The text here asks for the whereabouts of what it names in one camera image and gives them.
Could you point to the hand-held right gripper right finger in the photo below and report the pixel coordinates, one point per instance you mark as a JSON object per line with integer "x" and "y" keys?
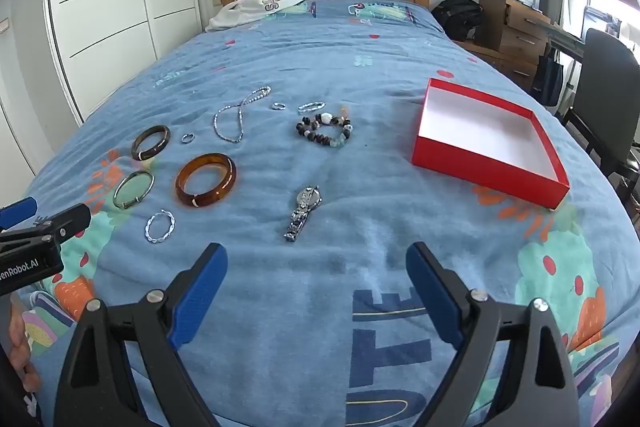
{"x": 434, "y": 297}

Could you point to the dark brown bangle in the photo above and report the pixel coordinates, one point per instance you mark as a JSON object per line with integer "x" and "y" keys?
{"x": 145, "y": 137}

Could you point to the silver wristwatch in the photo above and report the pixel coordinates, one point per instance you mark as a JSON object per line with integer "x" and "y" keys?
{"x": 302, "y": 209}

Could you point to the dark grey chair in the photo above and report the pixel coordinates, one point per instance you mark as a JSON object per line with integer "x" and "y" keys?
{"x": 607, "y": 87}

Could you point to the red cardboard box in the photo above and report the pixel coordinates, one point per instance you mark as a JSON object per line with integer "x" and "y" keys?
{"x": 480, "y": 134}

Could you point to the plain silver bangle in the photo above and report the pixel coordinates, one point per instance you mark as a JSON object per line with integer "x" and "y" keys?
{"x": 121, "y": 202}

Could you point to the white garment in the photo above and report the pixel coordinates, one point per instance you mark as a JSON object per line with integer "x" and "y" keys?
{"x": 235, "y": 14}

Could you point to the amber bangle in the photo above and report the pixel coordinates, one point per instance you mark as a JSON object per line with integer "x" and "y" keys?
{"x": 186, "y": 194}

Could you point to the person's left hand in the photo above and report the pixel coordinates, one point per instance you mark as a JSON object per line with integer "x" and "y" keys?
{"x": 24, "y": 347}

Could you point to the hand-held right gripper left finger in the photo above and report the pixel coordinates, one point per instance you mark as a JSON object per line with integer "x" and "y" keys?
{"x": 200, "y": 297}

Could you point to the black backpack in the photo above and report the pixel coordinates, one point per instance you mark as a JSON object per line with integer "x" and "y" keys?
{"x": 457, "y": 19}

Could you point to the grey desk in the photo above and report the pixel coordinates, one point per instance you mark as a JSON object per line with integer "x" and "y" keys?
{"x": 567, "y": 39}

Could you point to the dark hanging bag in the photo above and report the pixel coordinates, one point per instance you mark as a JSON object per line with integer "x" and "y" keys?
{"x": 549, "y": 79}

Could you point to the wooden drawer cabinet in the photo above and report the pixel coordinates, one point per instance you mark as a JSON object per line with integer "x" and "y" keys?
{"x": 515, "y": 37}

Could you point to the white wardrobe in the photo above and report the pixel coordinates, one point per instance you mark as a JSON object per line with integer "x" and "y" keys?
{"x": 110, "y": 7}

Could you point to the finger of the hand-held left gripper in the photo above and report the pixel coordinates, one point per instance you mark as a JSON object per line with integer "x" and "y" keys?
{"x": 17, "y": 211}
{"x": 67, "y": 219}

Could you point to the blue printed blanket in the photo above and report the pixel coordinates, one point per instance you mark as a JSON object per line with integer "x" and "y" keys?
{"x": 310, "y": 307}

